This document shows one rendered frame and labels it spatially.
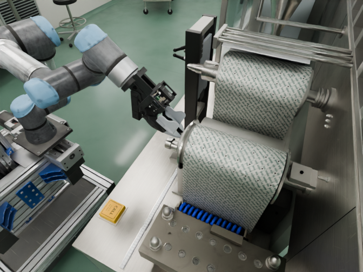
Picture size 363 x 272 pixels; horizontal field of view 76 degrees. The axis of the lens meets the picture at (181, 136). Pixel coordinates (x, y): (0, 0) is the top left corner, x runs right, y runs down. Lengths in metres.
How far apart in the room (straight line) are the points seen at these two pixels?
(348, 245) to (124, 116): 2.44
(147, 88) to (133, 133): 1.87
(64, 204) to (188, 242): 1.29
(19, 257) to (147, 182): 1.10
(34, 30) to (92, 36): 0.43
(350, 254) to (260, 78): 0.46
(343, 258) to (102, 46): 0.60
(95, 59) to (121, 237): 0.61
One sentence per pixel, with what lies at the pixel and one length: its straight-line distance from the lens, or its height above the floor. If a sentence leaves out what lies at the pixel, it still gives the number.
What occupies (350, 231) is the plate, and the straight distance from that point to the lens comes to 0.42.
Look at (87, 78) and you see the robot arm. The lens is 0.69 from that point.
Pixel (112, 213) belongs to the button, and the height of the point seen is 0.92.
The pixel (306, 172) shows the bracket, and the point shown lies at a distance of 0.62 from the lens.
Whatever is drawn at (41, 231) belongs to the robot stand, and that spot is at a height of 0.21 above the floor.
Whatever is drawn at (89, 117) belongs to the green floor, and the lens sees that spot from 2.76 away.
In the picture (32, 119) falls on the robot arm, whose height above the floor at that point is 0.97.
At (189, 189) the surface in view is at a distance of 0.72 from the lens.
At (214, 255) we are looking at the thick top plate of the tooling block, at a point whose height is 1.03.
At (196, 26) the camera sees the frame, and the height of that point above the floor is 1.44.
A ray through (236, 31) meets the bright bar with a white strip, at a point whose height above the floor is 1.45.
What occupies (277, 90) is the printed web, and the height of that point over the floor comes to 1.37.
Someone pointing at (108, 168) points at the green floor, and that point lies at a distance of 2.22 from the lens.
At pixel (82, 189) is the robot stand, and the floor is 0.21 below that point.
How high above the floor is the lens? 1.75
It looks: 48 degrees down
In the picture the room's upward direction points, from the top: straight up
